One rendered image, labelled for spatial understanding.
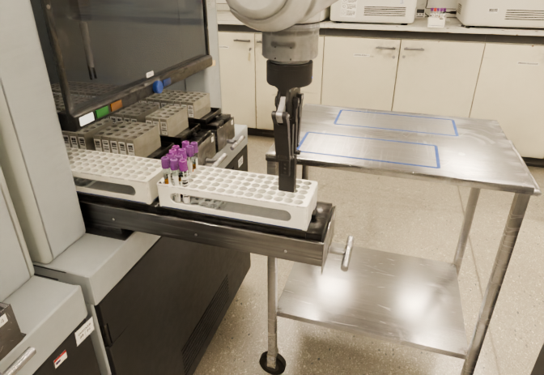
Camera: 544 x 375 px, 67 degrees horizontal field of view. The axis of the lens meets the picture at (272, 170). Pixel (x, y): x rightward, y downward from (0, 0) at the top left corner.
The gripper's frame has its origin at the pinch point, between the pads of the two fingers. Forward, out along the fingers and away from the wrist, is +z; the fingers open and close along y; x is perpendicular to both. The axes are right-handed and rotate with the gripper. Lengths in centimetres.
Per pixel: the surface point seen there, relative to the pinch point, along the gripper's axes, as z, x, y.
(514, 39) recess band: 6, 85, -233
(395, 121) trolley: 8, 18, -58
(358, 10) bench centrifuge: -8, -12, -230
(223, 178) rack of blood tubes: 3.5, -13.2, -0.7
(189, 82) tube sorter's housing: 0, -47, -53
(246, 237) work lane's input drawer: 10.9, -5.8, 6.7
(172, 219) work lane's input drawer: 9.9, -21.0, 6.7
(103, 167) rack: 4.0, -39.6, 1.0
